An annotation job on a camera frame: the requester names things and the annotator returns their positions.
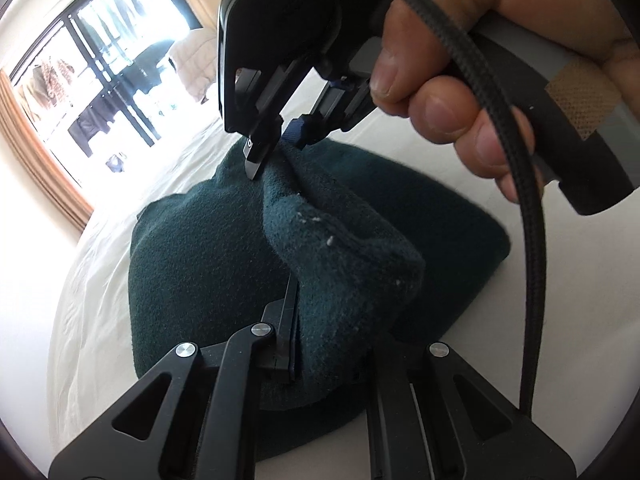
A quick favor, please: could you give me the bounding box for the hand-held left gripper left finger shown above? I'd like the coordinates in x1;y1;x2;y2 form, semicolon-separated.
47;272;302;480

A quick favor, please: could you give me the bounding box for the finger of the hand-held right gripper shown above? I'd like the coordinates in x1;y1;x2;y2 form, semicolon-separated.
235;57;321;182
282;75;373;151

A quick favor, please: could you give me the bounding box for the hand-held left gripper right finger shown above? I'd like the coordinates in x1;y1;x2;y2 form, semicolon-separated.
357;340;578;480

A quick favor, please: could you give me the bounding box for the dark green fleece garment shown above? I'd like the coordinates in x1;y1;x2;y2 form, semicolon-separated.
127;137;513;463

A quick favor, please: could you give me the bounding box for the person's right hand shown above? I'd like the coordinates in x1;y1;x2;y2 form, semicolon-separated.
370;0;640;206

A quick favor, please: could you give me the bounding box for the white pillow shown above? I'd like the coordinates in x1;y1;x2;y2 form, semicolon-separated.
167;27;221;106

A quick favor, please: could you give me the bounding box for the hanging black jacket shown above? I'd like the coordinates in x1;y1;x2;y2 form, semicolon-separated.
120;40;173;97

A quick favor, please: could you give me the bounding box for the hanging dark garment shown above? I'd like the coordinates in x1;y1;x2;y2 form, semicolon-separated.
67;100;126;159

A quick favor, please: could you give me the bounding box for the wooden framed window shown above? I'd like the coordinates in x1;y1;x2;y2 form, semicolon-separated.
0;0;223;233

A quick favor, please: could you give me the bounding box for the white sheeted bed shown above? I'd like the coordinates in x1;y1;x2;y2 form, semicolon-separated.
47;110;640;480

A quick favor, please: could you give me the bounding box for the hanging brown furry garment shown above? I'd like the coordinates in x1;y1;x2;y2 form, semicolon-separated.
20;57;76;122

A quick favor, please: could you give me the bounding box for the black braided cable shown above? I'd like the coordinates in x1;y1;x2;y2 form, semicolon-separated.
392;0;547;418

